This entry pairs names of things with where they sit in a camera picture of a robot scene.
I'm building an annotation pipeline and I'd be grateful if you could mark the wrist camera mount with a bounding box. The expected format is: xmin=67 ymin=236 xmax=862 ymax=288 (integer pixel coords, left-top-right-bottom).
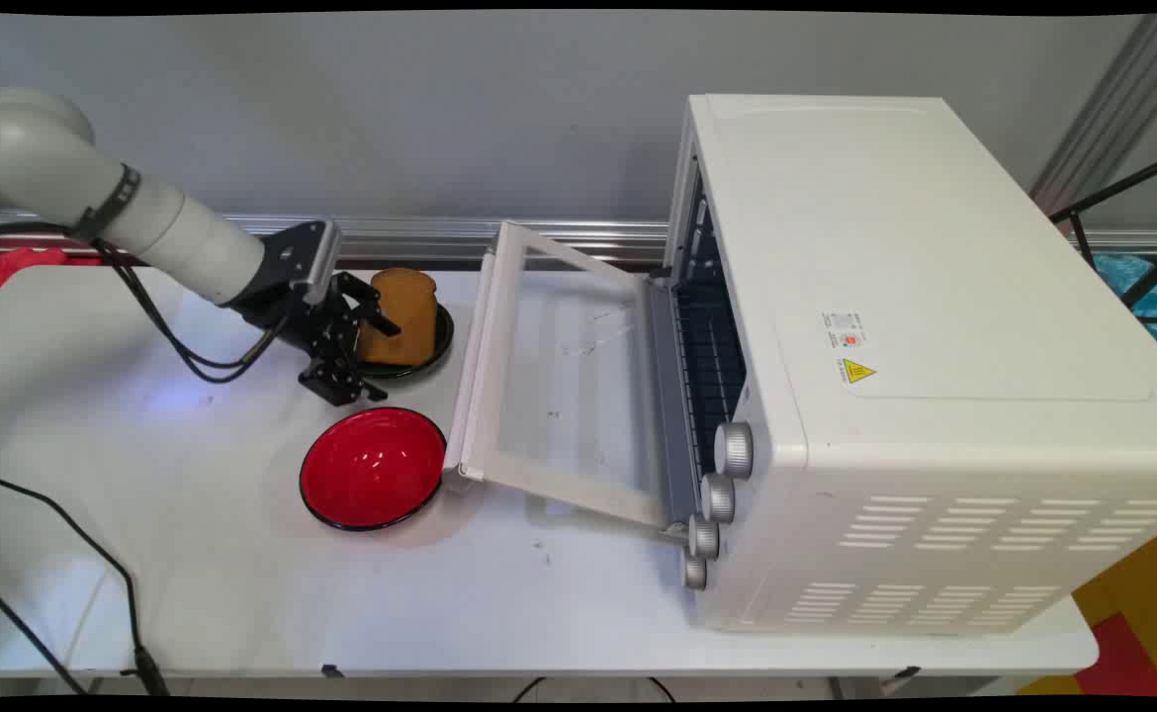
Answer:
xmin=258 ymin=220 xmax=342 ymax=306

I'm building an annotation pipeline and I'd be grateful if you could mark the black cable loop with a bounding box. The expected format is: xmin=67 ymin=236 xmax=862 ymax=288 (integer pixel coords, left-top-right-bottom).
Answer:
xmin=511 ymin=676 xmax=676 ymax=703

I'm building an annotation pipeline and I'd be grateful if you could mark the brown bread slice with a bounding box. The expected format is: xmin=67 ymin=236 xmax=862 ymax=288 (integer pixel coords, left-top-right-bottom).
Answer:
xmin=356 ymin=267 xmax=439 ymax=367

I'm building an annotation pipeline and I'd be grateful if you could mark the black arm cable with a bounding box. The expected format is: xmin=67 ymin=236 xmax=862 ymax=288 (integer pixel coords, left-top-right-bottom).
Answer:
xmin=0 ymin=222 xmax=293 ymax=385

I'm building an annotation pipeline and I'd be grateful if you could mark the red bowl black rim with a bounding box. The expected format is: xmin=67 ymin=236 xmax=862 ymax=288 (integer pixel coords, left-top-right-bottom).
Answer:
xmin=299 ymin=406 xmax=448 ymax=533

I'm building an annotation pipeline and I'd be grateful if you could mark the black table cable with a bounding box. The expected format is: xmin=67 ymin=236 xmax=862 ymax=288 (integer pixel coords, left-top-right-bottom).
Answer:
xmin=0 ymin=471 xmax=170 ymax=697

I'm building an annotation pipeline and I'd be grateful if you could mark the blue plastic bag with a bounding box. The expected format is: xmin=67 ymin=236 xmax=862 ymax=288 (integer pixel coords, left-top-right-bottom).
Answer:
xmin=1093 ymin=253 xmax=1157 ymax=365

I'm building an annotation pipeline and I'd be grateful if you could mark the aluminium profile rail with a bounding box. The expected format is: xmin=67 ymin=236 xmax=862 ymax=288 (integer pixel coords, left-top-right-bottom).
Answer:
xmin=0 ymin=210 xmax=1157 ymax=264

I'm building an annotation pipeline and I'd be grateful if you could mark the black round plate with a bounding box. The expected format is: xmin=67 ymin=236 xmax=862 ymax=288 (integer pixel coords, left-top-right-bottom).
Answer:
xmin=355 ymin=301 xmax=456 ymax=380

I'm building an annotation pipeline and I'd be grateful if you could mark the black metal rack frame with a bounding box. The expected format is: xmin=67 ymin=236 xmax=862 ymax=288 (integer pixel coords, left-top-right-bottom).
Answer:
xmin=1049 ymin=150 xmax=1157 ymax=327

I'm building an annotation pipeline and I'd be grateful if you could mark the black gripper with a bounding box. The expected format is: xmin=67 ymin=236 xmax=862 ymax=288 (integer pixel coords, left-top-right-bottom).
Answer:
xmin=232 ymin=272 xmax=403 ymax=407

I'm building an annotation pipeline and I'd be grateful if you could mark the white toaster oven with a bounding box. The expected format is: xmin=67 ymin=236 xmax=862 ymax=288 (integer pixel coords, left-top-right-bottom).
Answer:
xmin=660 ymin=94 xmax=1157 ymax=635

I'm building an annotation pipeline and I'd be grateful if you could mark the white glass oven door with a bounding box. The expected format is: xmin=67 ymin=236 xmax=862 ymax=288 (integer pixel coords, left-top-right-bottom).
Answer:
xmin=443 ymin=221 xmax=698 ymax=529

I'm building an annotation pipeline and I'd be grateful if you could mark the red cloth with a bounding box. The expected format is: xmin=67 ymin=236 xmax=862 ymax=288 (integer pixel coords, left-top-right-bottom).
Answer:
xmin=0 ymin=247 xmax=103 ymax=310

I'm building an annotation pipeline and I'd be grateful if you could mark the aluminium profile post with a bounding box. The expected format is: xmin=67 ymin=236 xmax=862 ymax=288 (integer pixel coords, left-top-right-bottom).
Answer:
xmin=1027 ymin=14 xmax=1157 ymax=230

